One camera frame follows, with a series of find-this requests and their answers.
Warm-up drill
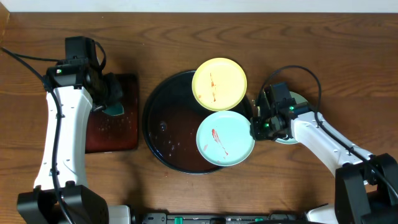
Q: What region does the light blue plate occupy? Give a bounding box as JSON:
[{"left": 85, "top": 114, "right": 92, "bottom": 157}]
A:
[
  {"left": 196, "top": 111, "right": 255, "bottom": 167},
  {"left": 275, "top": 91, "right": 307, "bottom": 145}
]

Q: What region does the green orange sponge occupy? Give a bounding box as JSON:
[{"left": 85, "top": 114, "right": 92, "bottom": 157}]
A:
[{"left": 103, "top": 102, "right": 124, "bottom": 116}]

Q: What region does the yellow plate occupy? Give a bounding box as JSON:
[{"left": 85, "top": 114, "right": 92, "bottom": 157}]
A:
[{"left": 192, "top": 58, "right": 248, "bottom": 111}]

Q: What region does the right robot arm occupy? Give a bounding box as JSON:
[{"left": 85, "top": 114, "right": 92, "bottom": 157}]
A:
[{"left": 250, "top": 83, "right": 397, "bottom": 223}]

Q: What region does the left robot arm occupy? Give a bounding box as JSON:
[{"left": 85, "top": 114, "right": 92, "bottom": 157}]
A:
[{"left": 17, "top": 36, "right": 132, "bottom": 223}]

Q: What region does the rectangular black tray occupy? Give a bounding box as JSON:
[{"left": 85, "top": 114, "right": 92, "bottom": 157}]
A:
[{"left": 85, "top": 74, "right": 139, "bottom": 154}]

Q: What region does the round black tray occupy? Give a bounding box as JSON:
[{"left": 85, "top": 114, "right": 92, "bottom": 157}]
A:
[{"left": 142, "top": 70, "right": 252, "bottom": 174}]

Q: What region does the right black cable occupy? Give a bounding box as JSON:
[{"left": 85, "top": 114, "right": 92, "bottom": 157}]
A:
[{"left": 257, "top": 65, "right": 398, "bottom": 203}]

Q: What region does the black cable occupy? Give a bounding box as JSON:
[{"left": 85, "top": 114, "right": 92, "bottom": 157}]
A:
[
  {"left": 0, "top": 40, "right": 108, "bottom": 224},
  {"left": 257, "top": 65, "right": 398, "bottom": 203}
]

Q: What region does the left black cable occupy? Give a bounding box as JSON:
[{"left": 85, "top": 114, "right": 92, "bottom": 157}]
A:
[{"left": 0, "top": 40, "right": 108, "bottom": 224}]

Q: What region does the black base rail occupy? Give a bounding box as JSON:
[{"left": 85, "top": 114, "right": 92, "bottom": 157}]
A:
[{"left": 141, "top": 213, "right": 308, "bottom": 224}]

